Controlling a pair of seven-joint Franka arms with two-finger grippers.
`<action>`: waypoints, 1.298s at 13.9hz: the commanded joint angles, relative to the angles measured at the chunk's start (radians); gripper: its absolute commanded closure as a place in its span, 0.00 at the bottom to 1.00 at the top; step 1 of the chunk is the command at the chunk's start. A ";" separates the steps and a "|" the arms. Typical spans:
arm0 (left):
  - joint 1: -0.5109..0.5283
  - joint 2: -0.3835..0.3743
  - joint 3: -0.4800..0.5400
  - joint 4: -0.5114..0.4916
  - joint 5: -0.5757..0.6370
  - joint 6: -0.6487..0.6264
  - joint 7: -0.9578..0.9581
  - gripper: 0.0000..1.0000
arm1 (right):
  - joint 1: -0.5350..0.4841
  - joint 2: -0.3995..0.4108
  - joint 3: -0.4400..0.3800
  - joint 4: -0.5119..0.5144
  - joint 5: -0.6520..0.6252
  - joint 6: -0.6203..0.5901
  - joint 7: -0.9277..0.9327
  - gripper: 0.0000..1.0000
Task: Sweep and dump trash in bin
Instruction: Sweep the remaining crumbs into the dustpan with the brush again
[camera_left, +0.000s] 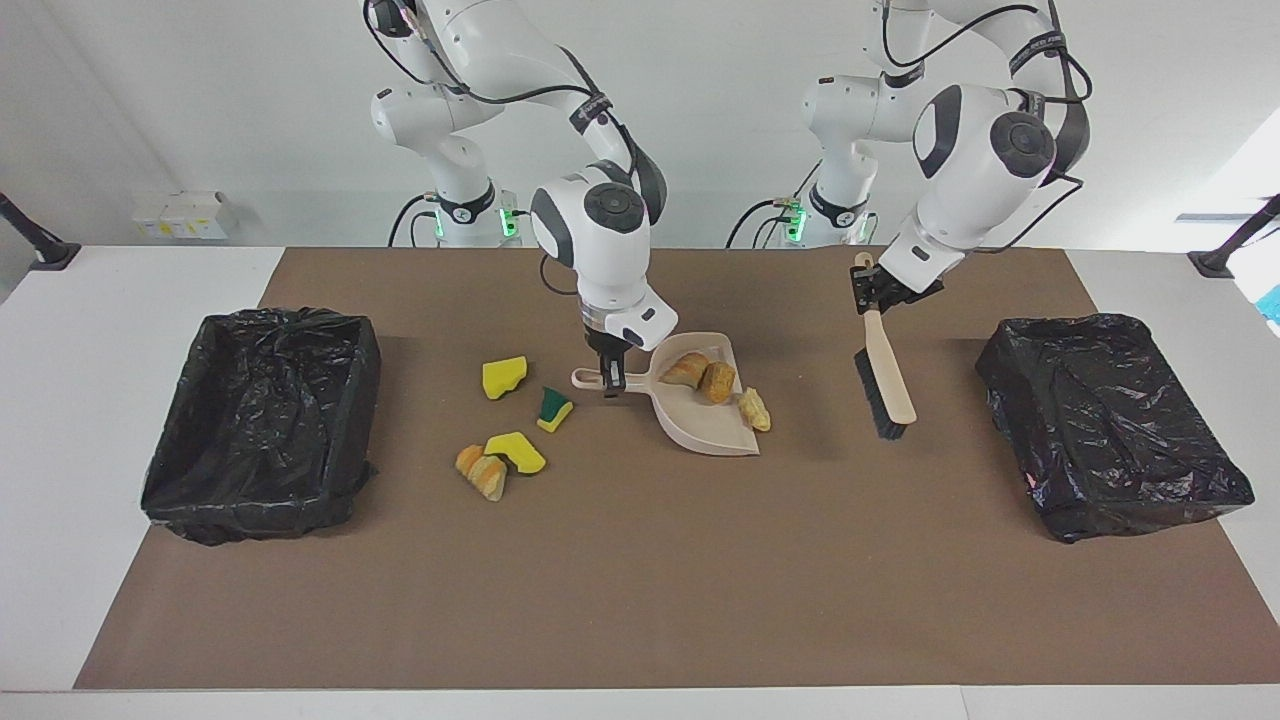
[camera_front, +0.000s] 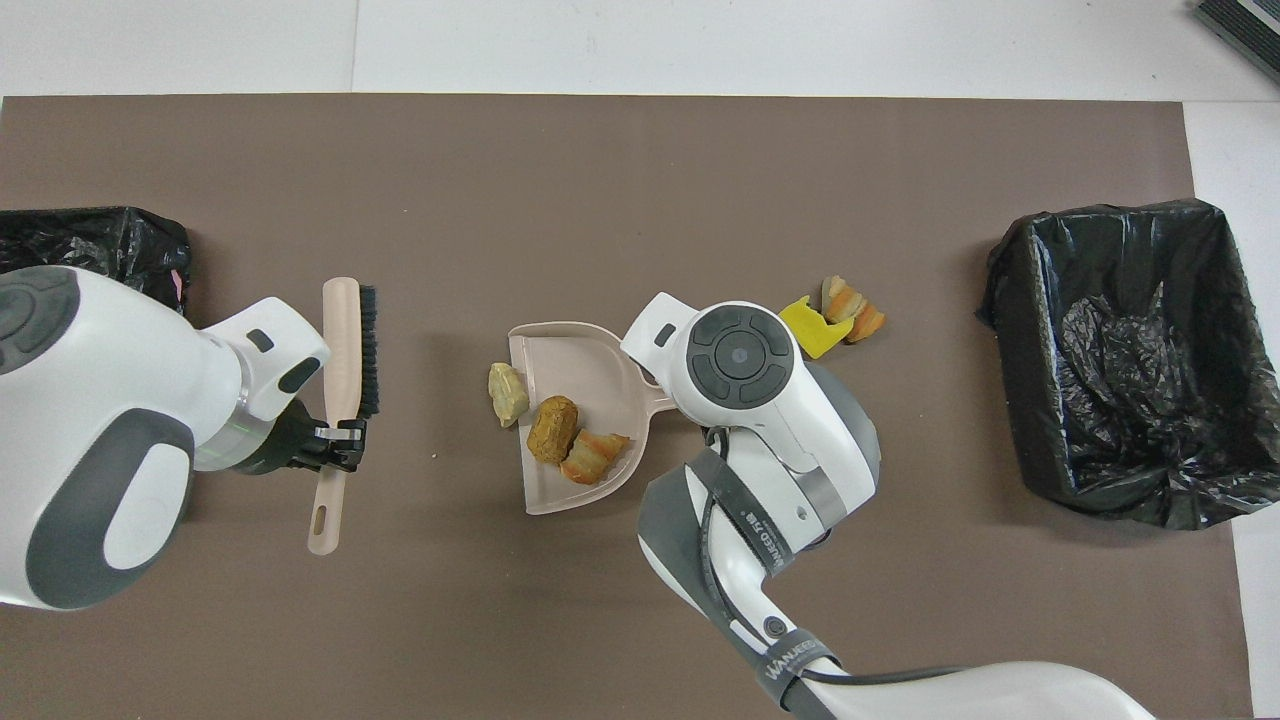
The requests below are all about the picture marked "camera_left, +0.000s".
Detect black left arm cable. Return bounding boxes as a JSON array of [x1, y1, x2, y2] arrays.
[[880, 0, 1093, 251]]

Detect black base cable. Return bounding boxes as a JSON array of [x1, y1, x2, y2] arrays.
[[725, 160, 823, 249], [388, 193, 441, 248]]

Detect long yellow sponge piece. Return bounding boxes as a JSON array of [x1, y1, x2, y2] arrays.
[[484, 431, 548, 476]]

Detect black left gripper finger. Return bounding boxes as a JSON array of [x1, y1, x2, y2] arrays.
[[851, 264, 889, 319]]

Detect white cardboard box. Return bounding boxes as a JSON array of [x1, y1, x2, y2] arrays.
[[133, 191, 231, 241]]

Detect chunky yellow sponge piece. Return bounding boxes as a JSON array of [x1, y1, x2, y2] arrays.
[[482, 356, 529, 401]]

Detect beige brush black bristles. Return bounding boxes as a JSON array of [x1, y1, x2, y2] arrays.
[[852, 252, 918, 441]]

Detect beige plastic dustpan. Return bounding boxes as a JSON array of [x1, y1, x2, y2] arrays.
[[571, 332, 761, 458]]

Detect black camera stand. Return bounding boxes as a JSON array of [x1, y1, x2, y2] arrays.
[[1188, 193, 1280, 280], [0, 192, 81, 272]]

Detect bin with black bag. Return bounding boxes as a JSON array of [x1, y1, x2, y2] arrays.
[[140, 307, 383, 547], [975, 313, 1256, 545]]

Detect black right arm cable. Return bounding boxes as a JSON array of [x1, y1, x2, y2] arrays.
[[360, 0, 666, 297]]

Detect yellow green sponge piece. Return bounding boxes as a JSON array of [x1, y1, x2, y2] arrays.
[[536, 386, 575, 434]]

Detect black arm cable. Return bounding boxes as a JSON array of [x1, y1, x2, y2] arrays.
[[360, 0, 666, 297], [880, 0, 1093, 251]]

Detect brown table mat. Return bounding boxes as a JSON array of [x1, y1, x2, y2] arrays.
[[73, 247, 1280, 691]]

